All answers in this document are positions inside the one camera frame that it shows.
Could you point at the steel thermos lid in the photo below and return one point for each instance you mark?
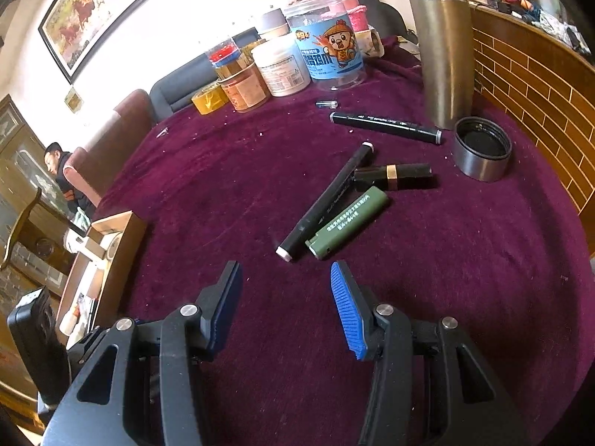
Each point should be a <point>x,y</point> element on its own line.
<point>483,158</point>

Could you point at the wooden glass partition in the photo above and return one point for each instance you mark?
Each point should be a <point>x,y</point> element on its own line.
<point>534,79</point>

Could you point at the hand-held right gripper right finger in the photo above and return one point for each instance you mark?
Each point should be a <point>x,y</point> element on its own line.
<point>346,306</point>

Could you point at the black marker grey cap end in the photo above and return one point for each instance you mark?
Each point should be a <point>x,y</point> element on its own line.
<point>386,126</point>

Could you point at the yellow tape roll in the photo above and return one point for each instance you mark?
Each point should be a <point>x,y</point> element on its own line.
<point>209,98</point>

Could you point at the black bag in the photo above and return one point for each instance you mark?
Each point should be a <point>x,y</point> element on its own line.
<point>388,14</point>

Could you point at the black gold lipstick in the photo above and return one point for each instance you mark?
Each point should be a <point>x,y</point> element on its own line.
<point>395,175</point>

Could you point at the black leather sofa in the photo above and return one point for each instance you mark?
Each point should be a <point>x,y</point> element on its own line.
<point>172,93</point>

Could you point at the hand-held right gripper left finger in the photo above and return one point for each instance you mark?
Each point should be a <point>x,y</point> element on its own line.
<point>227,302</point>

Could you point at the green lighter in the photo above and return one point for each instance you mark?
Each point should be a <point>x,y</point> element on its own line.
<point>347,222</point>

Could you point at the small wall plaque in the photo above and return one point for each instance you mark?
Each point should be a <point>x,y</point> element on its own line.
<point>73,99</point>

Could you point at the pink roll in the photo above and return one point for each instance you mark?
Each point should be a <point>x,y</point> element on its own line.
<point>355,13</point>

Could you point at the wooden chair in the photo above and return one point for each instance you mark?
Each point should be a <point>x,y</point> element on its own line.
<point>21,227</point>

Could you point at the metal nail clipper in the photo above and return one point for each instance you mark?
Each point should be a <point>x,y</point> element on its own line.
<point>161,133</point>

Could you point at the cardboard box tray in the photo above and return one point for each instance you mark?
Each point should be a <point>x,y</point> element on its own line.
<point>121,260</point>

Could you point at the small jar red blue lid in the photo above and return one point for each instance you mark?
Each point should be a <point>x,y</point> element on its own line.
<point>224,53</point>

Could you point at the white grey cup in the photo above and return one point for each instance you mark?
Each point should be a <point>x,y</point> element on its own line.
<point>273,23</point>

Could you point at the steel thermos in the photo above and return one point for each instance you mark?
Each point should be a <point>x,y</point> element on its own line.
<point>441,51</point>

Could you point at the black marker white ends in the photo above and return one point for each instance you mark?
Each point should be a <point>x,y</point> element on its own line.
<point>325,202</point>

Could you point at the framed wall painting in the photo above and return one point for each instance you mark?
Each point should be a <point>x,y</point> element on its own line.
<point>93,14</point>

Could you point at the brown upholstered chair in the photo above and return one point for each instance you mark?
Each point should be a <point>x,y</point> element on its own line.
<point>88,176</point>
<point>132,114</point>

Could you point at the clear jar blue label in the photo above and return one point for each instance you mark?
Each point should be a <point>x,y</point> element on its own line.
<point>327,51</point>

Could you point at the wooden cabinet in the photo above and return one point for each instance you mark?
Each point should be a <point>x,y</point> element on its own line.
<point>18,158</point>

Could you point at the white plastic jar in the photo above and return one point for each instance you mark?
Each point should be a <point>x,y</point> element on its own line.
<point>282,67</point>

